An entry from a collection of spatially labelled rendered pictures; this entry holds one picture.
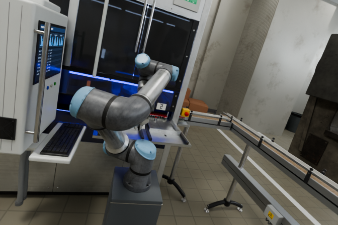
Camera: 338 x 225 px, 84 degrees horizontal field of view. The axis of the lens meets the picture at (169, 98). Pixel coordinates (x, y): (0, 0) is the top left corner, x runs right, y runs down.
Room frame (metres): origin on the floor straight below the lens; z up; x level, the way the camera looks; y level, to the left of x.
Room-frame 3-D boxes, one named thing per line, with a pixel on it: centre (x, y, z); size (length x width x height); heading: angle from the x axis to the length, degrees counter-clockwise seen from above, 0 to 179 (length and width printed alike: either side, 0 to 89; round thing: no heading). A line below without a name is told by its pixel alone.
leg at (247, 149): (1.81, -0.90, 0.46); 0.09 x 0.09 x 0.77; 19
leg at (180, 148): (1.92, -0.26, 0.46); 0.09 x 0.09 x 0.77; 19
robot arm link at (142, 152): (0.88, 0.06, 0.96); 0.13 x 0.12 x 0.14; 80
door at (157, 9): (1.62, 0.13, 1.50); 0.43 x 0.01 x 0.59; 109
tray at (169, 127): (1.55, 0.02, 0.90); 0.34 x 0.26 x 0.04; 19
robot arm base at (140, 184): (0.88, 0.05, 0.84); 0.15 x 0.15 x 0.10
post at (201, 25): (1.72, -0.10, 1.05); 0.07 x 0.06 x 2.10; 19
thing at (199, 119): (1.97, -0.40, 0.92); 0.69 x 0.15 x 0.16; 109
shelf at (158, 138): (1.43, 0.15, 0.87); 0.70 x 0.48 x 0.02; 109
